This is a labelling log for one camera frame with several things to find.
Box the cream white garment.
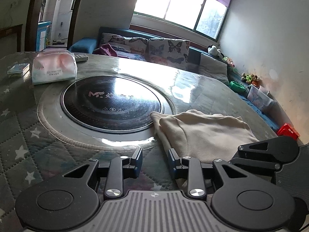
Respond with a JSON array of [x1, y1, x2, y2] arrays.
[[150, 109, 259, 163]]

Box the red plastic stool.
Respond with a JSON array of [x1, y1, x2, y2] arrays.
[[277, 123, 300, 141]]

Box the blue sofa cover cloth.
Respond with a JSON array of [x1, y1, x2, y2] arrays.
[[238, 95, 279, 132]]

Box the clear plastic storage box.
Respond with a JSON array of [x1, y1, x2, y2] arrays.
[[247, 85, 275, 113]]

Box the black induction cooktop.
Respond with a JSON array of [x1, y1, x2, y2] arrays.
[[60, 75, 164, 134]]

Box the small plush toys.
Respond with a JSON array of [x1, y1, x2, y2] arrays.
[[241, 73, 260, 87]]

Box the green plastic bowl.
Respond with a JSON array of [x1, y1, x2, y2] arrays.
[[229, 81, 246, 93]]

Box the grey cushion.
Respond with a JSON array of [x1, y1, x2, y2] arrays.
[[199, 53, 229, 86]]

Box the pink green plush toy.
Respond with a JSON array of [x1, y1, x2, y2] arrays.
[[223, 57, 235, 68]]

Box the large butterfly pillow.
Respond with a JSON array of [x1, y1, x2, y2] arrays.
[[148, 38, 191, 70]]

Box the grey remote control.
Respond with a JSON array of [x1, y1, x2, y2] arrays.
[[74, 53, 89, 62]]

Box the magenta cloth on sofa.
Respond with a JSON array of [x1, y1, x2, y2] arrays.
[[92, 43, 128, 59]]

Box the panda plush toy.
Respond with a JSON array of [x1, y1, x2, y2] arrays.
[[207, 45, 224, 59]]

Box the small butterfly pillow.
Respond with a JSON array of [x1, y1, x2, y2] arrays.
[[99, 32, 148, 60]]

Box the pink white tissue pack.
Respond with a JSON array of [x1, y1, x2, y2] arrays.
[[31, 51, 77, 85]]

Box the blue corner sofa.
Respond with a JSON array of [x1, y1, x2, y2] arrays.
[[69, 27, 279, 132]]

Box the small card box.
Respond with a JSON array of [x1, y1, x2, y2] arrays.
[[7, 63, 30, 78]]

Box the blue white cabinet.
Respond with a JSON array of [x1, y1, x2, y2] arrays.
[[36, 21, 51, 51]]

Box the window with green frame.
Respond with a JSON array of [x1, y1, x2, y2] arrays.
[[134, 0, 232, 40]]

